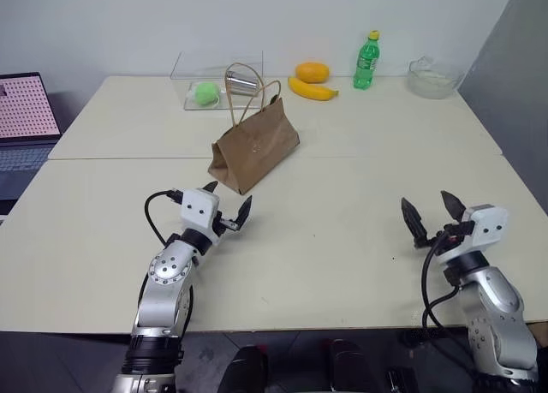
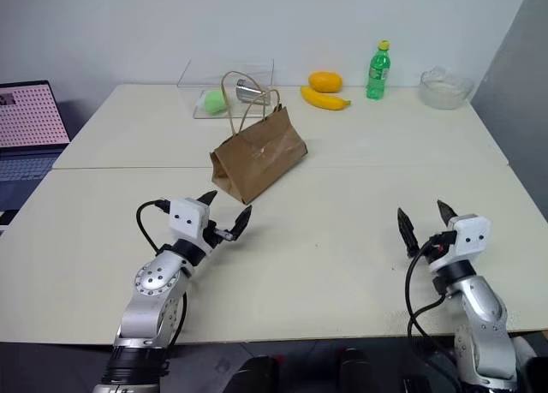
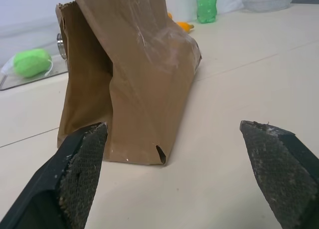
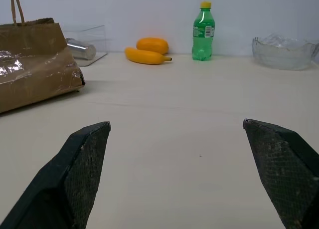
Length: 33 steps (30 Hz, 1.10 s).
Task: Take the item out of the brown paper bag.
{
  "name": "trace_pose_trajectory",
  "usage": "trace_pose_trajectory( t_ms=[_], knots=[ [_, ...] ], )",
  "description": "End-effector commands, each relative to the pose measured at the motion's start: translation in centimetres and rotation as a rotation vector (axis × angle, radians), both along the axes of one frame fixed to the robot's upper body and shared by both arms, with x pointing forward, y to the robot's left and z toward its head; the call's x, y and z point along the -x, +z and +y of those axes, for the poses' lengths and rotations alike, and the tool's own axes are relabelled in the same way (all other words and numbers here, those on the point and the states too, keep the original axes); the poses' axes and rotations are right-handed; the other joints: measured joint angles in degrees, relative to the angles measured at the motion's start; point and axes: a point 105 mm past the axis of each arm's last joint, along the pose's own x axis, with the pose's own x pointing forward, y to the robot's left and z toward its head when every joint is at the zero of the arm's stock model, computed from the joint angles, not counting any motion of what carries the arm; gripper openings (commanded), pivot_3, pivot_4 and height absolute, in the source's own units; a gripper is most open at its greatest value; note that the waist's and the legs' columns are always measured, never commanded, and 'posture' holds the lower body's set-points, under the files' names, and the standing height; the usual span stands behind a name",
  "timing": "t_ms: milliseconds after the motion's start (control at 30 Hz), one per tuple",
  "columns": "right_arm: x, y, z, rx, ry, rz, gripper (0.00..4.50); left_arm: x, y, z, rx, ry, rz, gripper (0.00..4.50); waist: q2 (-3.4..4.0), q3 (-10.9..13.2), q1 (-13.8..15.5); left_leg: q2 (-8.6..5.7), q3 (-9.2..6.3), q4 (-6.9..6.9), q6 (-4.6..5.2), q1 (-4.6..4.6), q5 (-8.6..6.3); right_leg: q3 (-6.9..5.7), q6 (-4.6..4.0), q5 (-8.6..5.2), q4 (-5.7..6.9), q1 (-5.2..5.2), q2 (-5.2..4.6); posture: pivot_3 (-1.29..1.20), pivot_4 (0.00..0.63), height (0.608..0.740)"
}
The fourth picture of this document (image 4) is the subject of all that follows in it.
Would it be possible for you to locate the shiny metal cup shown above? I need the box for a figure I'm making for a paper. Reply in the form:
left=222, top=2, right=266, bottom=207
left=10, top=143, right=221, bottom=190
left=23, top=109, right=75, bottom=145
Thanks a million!
left=65, top=37, right=97, bottom=60

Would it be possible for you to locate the green plastic soda bottle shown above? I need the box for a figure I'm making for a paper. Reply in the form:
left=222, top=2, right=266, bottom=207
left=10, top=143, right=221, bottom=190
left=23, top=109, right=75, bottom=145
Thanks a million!
left=191, top=0, right=215, bottom=61

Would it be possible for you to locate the yellow banana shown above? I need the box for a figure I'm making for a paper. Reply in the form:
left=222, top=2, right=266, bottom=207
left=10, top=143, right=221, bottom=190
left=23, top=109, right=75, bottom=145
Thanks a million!
left=124, top=47, right=173, bottom=65

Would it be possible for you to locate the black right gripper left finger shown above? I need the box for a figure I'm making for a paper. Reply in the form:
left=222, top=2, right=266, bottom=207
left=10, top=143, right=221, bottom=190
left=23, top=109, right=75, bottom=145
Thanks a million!
left=0, top=121, right=112, bottom=229

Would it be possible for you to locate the clear acrylic box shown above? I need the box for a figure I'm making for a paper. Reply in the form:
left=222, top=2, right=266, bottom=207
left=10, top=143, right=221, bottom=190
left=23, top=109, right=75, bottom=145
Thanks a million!
left=61, top=24, right=109, bottom=67

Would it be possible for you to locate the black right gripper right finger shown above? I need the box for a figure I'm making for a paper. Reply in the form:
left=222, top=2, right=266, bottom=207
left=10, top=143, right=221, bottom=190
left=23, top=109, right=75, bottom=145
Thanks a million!
left=242, top=118, right=319, bottom=229

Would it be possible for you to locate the brown paper bag with handles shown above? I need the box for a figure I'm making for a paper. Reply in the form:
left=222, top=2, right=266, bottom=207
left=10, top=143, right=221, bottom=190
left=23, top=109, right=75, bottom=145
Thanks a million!
left=0, top=0, right=86, bottom=114

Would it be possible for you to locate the orange mango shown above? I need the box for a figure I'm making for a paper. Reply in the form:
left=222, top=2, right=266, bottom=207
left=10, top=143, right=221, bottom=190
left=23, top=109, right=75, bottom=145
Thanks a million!
left=136, top=37, right=169, bottom=55

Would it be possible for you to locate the clear glass bowl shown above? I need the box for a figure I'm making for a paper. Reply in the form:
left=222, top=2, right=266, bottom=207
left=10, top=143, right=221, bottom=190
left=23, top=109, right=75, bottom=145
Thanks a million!
left=251, top=33, right=319, bottom=71

